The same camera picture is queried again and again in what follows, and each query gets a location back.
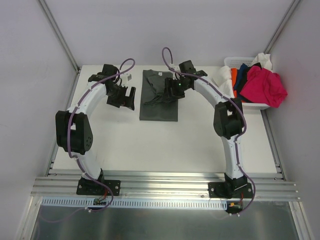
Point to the pink t shirt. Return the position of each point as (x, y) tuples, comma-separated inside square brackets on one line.
[(271, 90)]

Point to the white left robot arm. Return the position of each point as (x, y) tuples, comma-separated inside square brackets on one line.
[(73, 130)]

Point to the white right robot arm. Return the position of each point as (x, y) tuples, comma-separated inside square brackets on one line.
[(228, 121)]

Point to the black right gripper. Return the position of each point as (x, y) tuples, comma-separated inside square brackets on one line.
[(171, 88)]

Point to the white slotted cable duct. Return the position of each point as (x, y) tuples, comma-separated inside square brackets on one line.
[(135, 203)]

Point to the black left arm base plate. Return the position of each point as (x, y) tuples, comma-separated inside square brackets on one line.
[(91, 188)]

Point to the white plastic laundry basket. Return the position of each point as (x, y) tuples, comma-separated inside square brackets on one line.
[(236, 62)]

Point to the dark grey t shirt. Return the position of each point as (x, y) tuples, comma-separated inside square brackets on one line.
[(154, 105)]

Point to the aluminium mounting rail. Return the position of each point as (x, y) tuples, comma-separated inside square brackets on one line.
[(165, 185)]

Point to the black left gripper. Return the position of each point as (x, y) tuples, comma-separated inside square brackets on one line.
[(120, 95)]

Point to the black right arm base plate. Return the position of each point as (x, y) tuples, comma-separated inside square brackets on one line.
[(226, 191)]

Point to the white t shirt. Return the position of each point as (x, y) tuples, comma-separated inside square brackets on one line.
[(264, 60)]

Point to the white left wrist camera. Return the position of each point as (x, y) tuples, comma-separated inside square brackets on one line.
[(126, 77)]

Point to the blue t shirt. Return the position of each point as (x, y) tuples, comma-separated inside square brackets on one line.
[(239, 75)]

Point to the white towel beside basket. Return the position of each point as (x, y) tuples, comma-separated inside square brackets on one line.
[(223, 80)]

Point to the orange t shirt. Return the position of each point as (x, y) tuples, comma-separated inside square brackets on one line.
[(234, 72)]

